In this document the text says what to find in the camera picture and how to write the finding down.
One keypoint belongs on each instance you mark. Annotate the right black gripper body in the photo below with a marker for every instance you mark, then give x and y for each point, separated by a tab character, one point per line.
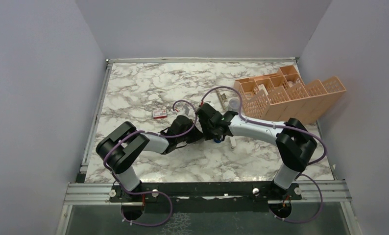
208	132

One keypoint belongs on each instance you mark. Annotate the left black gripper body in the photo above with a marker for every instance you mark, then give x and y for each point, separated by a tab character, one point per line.
190	137

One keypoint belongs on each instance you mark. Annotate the white tube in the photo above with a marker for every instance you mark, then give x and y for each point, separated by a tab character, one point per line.
233	142

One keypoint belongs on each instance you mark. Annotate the red white staple box sleeve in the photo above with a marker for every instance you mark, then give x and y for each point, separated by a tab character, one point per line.
157	114

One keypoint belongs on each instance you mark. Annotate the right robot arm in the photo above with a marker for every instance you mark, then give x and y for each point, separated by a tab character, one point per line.
295	144

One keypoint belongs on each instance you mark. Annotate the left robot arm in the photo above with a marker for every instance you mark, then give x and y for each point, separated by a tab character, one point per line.
121	147

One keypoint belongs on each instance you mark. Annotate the clear small cup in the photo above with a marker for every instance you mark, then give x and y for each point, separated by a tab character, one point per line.
233	104

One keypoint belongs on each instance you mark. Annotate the peach plastic desk organizer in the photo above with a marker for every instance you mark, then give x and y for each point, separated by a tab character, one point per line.
283	95

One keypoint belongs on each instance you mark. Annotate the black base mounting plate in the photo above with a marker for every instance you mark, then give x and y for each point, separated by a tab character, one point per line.
204	197

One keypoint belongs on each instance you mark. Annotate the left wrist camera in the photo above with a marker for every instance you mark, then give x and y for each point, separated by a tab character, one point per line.
182	112

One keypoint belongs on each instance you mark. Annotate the aluminium front frame rail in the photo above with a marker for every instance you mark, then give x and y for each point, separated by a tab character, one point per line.
301	191

